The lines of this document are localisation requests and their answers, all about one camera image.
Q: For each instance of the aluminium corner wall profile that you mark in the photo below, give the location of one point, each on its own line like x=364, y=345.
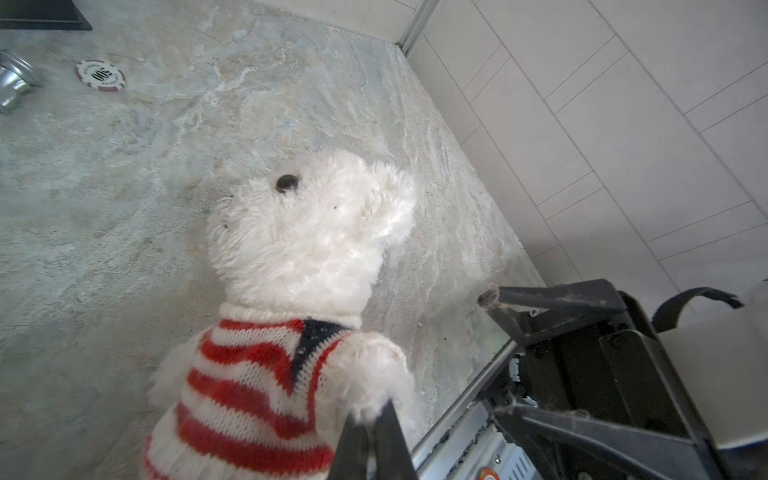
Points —
x=417, y=25

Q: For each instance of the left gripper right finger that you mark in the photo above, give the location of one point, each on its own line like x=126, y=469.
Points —
x=392, y=459

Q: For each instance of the folded black white chessboard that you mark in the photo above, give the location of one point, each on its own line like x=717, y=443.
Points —
x=41, y=15

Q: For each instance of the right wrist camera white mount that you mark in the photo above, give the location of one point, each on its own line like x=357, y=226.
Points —
x=717, y=343

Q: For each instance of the round red white sticker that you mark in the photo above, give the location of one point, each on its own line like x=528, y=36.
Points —
x=487, y=473

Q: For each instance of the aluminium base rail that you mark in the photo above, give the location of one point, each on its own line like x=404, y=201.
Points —
x=467, y=437

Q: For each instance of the small silver metal piece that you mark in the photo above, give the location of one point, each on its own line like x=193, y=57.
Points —
x=17, y=77

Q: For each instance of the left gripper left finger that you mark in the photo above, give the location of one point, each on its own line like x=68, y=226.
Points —
x=353, y=453

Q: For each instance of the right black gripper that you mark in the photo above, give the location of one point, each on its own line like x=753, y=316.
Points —
x=600, y=395

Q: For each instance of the white teddy bear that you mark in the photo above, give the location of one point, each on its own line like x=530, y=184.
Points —
x=311, y=240

